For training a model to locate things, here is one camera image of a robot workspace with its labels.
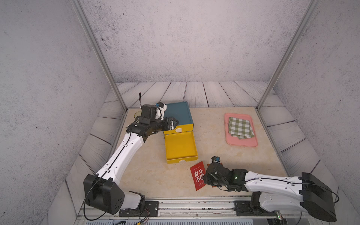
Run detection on red postcard white characters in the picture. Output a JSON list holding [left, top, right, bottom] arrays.
[[190, 161, 206, 191]]

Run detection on yellow drawer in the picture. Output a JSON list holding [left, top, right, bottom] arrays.
[[163, 123, 194, 135], [164, 131, 198, 164]]

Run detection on yellow top drawer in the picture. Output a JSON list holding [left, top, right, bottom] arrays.
[[163, 123, 194, 135]]

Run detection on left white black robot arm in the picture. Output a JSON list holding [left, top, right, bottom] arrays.
[[83, 102, 179, 215]]

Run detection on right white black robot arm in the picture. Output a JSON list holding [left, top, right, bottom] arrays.
[[203, 157, 338, 222]]

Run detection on teal drawer cabinet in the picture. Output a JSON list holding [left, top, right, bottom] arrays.
[[164, 102, 193, 125]]

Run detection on green translucent plastic cup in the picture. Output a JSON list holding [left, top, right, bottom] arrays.
[[134, 111, 142, 119]]

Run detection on pink plastic tray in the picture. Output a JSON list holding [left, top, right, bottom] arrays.
[[224, 113, 258, 147]]

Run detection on green checkered cloth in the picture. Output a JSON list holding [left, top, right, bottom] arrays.
[[228, 117, 255, 140]]

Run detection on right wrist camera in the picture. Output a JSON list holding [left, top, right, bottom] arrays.
[[211, 156, 221, 164]]

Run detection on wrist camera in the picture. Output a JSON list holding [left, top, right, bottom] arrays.
[[211, 156, 221, 164], [156, 102, 167, 120]]

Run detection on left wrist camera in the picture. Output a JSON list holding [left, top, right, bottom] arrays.
[[156, 102, 167, 120]]

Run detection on aluminium front rail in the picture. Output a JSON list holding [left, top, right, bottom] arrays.
[[75, 196, 323, 225]]

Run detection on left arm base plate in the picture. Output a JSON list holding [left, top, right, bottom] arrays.
[[119, 201, 159, 218]]

